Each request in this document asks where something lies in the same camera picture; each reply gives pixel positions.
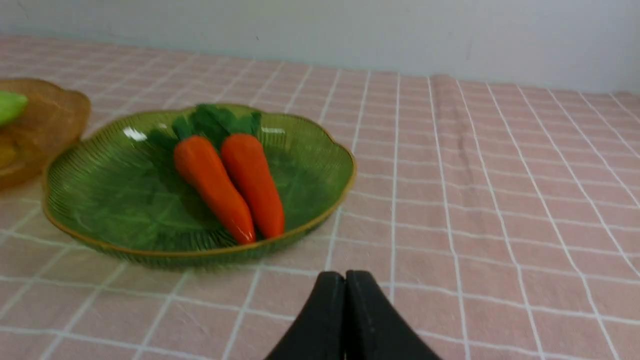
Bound amber ribbed plastic plate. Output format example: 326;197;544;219
0;77;92;191

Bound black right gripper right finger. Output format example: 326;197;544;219
345;270;441;360

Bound green ribbed plastic plate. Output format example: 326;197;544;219
42;103;357;269

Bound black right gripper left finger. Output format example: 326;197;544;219
266;271;346;360

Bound pink checkered tablecloth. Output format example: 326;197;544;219
1;35;639;360

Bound green toy bitter gourd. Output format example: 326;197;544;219
0;91;29;127

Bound orange toy carrot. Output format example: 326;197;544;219
192;104;285;239
147;116;258;246

